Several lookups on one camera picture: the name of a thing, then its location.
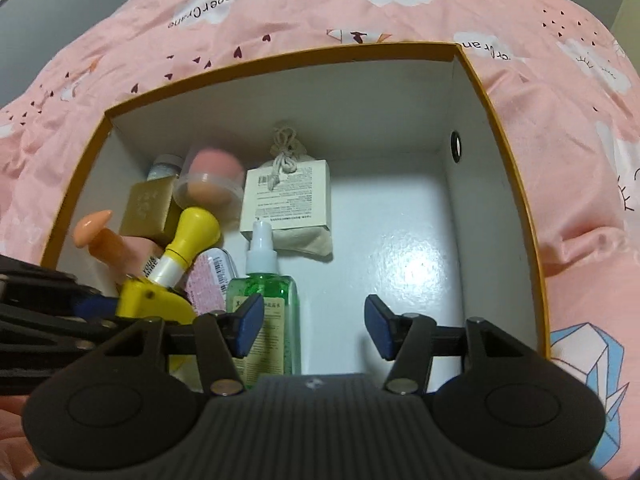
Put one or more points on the pink makeup sponge case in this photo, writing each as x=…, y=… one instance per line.
x=212, y=177

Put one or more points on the pale blue glass jar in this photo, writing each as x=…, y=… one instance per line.
x=165, y=166

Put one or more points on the peach plastic bottle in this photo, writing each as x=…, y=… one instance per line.
x=97, y=240

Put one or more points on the orange-rimmed white cardboard box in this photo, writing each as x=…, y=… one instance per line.
x=380, y=240

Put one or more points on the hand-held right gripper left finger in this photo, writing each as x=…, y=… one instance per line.
x=250, y=322

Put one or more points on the yellow white plastic bottle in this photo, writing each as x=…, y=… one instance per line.
x=192, y=232

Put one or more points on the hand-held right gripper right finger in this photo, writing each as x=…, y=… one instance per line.
x=377, y=327

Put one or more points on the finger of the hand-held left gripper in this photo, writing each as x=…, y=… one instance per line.
x=97, y=306
x=60, y=330

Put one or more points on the pink patterned tin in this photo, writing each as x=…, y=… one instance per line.
x=207, y=280

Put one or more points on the gold faceted perfume bottle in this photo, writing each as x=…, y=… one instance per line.
x=147, y=207

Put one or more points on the green spray bottle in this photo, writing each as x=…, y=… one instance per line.
x=272, y=290

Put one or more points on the pink printed blanket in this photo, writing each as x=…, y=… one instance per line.
x=575, y=160

